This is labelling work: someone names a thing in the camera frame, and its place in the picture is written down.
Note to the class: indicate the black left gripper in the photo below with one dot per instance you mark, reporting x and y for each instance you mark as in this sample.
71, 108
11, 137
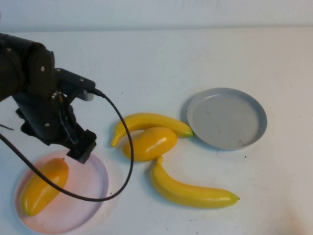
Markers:
41, 117

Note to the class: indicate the orange blushed yellow mango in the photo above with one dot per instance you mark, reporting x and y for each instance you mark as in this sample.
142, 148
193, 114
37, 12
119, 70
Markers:
39, 193

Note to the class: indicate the yellow banana with green tip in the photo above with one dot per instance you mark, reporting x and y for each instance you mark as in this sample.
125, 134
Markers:
151, 120

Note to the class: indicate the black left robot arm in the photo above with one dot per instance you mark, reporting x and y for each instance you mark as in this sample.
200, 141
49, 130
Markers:
22, 66

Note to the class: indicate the pink round plate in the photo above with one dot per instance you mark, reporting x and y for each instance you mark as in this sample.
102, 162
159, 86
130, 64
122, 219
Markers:
83, 178

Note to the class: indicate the grey round plate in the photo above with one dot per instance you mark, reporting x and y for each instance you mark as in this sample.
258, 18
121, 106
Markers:
225, 120

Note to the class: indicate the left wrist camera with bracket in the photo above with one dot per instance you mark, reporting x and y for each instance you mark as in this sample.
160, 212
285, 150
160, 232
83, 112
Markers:
75, 83

